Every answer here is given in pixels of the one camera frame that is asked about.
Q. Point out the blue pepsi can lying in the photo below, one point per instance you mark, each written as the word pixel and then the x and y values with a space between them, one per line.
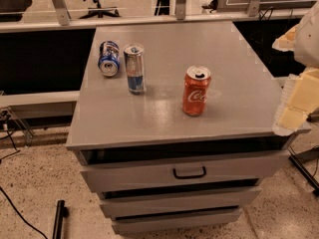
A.
pixel 109 60

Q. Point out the dark chair at left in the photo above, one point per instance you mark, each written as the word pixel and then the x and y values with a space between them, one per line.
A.
pixel 13 10

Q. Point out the metal wire rack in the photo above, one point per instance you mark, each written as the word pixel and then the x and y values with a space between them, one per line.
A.
pixel 11 122

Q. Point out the grey drawer cabinet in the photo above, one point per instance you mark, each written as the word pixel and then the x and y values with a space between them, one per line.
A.
pixel 111 125

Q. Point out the top grey drawer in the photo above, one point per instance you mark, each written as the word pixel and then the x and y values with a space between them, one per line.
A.
pixel 158 173

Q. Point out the black drawer handle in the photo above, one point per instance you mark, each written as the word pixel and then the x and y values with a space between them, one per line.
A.
pixel 195 173

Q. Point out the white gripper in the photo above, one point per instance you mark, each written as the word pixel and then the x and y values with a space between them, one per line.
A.
pixel 309 39

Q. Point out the grey drawer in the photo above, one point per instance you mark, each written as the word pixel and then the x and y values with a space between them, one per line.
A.
pixel 192 219
pixel 158 173
pixel 177 202

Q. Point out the middle grey drawer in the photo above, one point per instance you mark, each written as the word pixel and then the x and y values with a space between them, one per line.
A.
pixel 177 202

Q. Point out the bottom grey drawer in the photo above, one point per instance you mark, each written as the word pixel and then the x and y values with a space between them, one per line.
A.
pixel 192 219

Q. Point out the red coca-cola can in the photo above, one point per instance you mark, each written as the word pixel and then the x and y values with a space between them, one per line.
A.
pixel 196 84

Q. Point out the silver blue redbull can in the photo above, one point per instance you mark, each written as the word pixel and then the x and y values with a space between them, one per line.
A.
pixel 135 68

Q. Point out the black bar on floor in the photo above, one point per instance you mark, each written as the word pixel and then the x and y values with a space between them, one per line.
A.
pixel 62 212

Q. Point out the black stand base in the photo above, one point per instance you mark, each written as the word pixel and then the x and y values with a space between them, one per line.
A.
pixel 309 176

